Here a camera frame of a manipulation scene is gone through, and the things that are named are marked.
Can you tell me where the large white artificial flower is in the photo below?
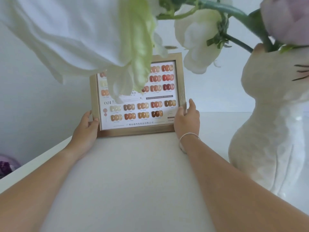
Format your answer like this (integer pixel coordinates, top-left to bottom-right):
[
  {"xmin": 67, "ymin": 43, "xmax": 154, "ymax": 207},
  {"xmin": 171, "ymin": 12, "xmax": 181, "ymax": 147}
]
[{"xmin": 0, "ymin": 0, "xmax": 168, "ymax": 104}]

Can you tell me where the purple object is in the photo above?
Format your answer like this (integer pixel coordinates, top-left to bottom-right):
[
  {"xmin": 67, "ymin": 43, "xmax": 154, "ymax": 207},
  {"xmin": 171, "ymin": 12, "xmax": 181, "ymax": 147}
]
[{"xmin": 0, "ymin": 154, "xmax": 21, "ymax": 179}]

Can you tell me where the small white artificial flower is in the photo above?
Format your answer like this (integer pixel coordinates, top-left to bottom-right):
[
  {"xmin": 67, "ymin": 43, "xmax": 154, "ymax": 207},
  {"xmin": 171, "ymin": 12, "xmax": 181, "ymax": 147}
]
[{"xmin": 174, "ymin": 5, "xmax": 228, "ymax": 75}]

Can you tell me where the person's left forearm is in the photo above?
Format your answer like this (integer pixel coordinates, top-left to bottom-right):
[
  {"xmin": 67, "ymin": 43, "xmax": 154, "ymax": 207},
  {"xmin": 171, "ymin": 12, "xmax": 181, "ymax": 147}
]
[{"xmin": 0, "ymin": 147, "xmax": 81, "ymax": 232}]

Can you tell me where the person's left hand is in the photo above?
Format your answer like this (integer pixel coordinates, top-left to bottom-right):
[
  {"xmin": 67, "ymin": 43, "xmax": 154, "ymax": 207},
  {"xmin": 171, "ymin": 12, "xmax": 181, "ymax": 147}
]
[{"xmin": 68, "ymin": 111, "xmax": 100, "ymax": 159}]

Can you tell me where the person's right hand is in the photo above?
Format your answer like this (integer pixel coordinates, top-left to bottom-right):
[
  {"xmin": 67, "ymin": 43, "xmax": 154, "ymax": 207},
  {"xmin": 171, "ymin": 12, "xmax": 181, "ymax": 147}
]
[{"xmin": 173, "ymin": 98, "xmax": 200, "ymax": 148}]

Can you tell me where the framed nail colour chart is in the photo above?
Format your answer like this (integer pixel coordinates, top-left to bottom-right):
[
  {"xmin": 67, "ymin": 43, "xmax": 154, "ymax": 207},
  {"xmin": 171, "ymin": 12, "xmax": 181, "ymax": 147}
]
[{"xmin": 89, "ymin": 53, "xmax": 187, "ymax": 138}]

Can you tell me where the pink artificial flower bud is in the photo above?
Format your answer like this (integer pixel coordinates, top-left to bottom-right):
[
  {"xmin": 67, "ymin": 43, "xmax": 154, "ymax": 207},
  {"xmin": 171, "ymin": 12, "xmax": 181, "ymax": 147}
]
[{"xmin": 260, "ymin": 0, "xmax": 309, "ymax": 46}]

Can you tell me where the silver bracelet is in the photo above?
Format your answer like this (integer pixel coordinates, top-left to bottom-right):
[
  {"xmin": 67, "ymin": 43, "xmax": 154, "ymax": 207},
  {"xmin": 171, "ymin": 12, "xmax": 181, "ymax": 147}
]
[{"xmin": 178, "ymin": 132, "xmax": 201, "ymax": 154}]

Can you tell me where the person's right forearm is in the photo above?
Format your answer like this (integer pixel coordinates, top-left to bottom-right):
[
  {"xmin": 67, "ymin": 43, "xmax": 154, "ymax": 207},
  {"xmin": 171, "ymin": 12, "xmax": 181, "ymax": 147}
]
[{"xmin": 180, "ymin": 137, "xmax": 309, "ymax": 232}]

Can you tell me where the white cat-shaped vase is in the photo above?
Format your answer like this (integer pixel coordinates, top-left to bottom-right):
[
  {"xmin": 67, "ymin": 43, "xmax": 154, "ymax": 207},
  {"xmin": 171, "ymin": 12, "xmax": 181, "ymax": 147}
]
[{"xmin": 228, "ymin": 43, "xmax": 309, "ymax": 215}]

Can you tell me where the green flower stem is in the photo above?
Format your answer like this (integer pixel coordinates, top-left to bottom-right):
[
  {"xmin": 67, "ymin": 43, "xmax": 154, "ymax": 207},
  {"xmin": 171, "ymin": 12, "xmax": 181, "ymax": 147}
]
[{"xmin": 157, "ymin": 0, "xmax": 285, "ymax": 54}]

